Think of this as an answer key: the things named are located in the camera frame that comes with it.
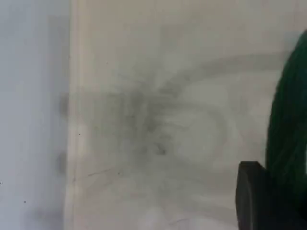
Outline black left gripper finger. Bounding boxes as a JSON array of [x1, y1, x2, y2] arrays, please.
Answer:
[[234, 161, 307, 230]]

